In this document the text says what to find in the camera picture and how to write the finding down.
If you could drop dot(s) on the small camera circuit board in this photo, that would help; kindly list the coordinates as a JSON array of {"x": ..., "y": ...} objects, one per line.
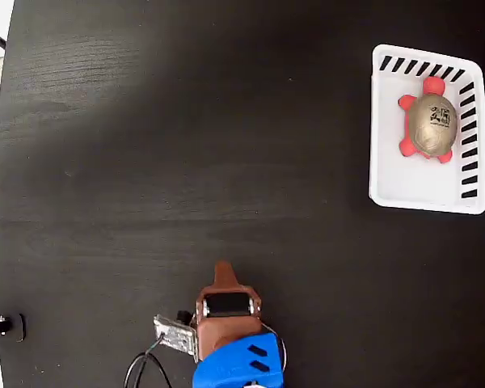
[{"x": 175, "y": 335}]

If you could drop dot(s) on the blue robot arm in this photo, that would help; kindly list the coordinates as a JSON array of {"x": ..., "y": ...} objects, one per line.
[{"x": 230, "y": 368}]

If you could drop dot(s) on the red turtle toy gold shell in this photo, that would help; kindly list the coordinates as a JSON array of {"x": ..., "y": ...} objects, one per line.
[{"x": 430, "y": 125}]

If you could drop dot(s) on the white plastic basket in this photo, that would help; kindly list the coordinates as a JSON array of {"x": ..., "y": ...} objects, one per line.
[{"x": 392, "y": 178}]

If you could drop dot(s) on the black table clamp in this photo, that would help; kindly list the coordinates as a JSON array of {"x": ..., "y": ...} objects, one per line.
[{"x": 8, "y": 325}]

